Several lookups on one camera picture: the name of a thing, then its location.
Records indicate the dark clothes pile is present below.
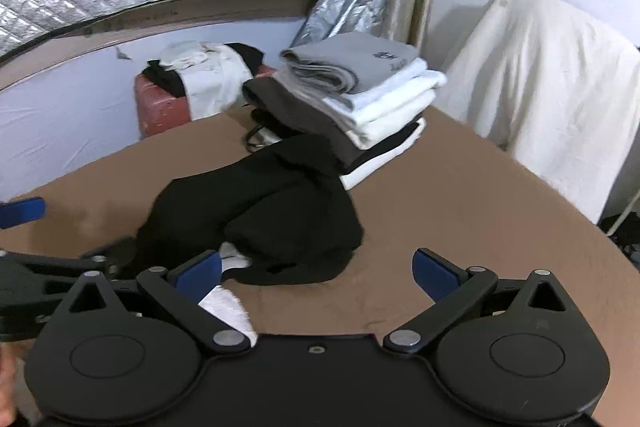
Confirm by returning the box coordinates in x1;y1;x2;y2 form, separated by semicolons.
597;212;640;270

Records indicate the white rack pole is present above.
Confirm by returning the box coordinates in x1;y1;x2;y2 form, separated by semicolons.
606;189;640;238

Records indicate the white crumpled garment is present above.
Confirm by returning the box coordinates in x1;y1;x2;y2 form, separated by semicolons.
159;41;256;118

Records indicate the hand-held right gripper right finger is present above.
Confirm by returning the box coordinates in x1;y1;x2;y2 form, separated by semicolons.
382;248;576;353

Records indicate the white folded garment grey trim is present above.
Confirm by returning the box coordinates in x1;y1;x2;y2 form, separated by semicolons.
272;59;447;112

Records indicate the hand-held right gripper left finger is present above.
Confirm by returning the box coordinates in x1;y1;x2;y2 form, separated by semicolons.
60;251;252;353

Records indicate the dark strapped cloth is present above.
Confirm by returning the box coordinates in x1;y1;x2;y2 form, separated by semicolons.
244;108;301;154

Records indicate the white fuzzy cloth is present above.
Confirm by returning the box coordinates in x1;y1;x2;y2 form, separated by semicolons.
198;241;259;348

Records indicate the black crumpled garment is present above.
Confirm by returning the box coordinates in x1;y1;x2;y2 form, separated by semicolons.
142;43;267;98

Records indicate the brown wooden window ledge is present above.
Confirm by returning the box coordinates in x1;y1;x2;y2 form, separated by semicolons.
0;0;331;88

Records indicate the black garment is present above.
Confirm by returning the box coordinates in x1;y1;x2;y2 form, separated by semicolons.
345;119;423;172
142;43;267;98
135;133;364;286

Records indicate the black folded garment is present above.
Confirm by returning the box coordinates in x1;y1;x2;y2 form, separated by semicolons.
345;119;423;172

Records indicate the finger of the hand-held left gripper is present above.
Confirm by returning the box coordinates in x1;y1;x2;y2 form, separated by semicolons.
0;198;47;230
0;237;138;290

